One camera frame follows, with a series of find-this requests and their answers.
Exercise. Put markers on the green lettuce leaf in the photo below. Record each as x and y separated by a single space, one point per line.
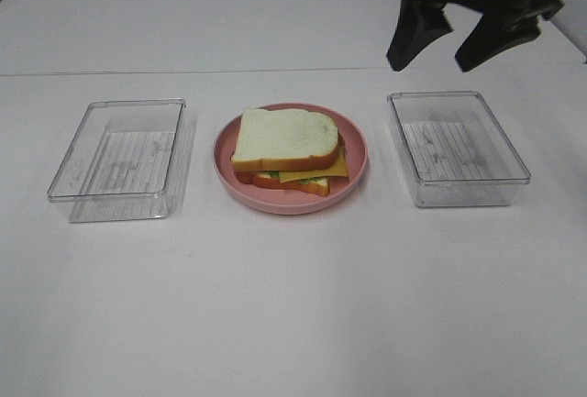
303 177

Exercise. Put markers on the bread slice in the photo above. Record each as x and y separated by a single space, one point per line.
253 178
290 139

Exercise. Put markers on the yellow cheese slice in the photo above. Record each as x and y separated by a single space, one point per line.
338 169

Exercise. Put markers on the right clear plastic container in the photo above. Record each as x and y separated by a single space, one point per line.
453 150

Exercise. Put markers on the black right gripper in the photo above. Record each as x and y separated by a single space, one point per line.
422 22

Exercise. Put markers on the clear plastic container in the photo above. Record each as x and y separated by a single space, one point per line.
453 150
127 161

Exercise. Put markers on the left clear plastic container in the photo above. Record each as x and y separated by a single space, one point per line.
127 161

